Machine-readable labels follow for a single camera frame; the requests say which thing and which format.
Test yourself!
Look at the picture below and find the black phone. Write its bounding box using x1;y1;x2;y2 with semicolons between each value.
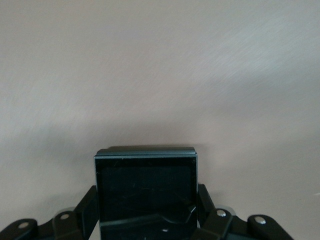
93;146;200;240

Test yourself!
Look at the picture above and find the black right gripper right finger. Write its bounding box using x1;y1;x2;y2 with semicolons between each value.
191;183;300;240

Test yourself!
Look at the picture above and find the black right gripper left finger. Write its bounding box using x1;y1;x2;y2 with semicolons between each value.
0;184;99;240

